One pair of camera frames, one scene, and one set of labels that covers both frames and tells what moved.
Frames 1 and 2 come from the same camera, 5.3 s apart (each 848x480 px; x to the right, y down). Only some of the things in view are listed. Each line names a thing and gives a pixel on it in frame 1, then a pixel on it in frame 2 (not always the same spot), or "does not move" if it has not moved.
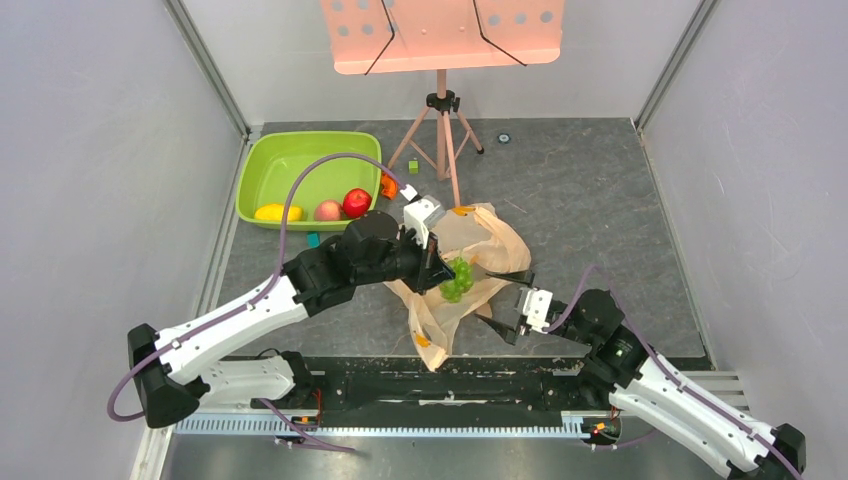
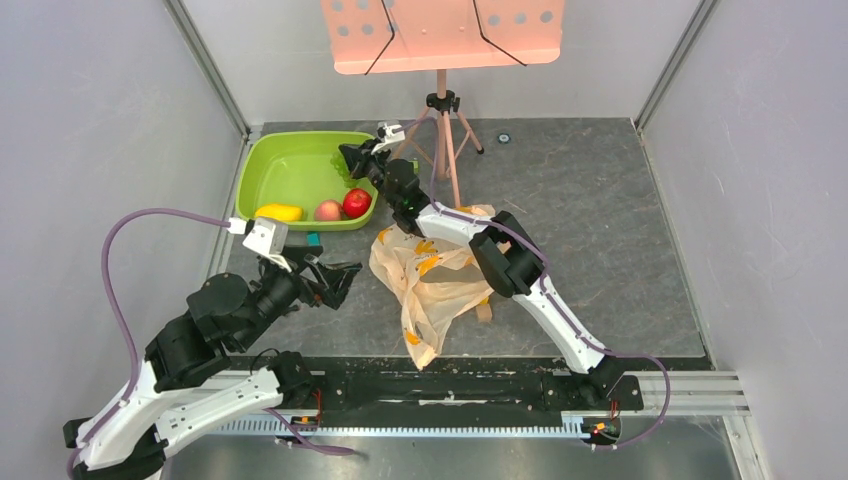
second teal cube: (313, 240) does not move
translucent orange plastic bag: (471, 232) does not move
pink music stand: (400, 36) does not move
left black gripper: (431, 270) to (336, 277)
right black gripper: (518, 313) to (370, 163)
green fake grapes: (451, 291) to (340, 166)
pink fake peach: (328, 210) does not move
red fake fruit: (356, 203) does not move
